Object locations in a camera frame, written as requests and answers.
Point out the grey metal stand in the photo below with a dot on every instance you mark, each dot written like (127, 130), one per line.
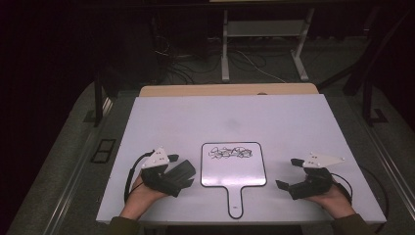
(266, 28)

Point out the wooden table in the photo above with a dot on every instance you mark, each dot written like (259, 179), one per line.
(228, 89)

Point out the person's left hand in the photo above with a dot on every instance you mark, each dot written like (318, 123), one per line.
(142, 197)

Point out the person's right hand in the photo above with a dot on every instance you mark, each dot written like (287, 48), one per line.
(332, 200)

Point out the black rectangular floor frame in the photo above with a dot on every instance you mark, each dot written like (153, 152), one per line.
(103, 150)

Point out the black metal stand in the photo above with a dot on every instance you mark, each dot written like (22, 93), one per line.
(368, 104)
(98, 101)

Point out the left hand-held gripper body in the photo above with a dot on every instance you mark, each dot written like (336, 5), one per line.
(156, 159)

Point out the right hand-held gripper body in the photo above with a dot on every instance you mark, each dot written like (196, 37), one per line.
(313, 184)

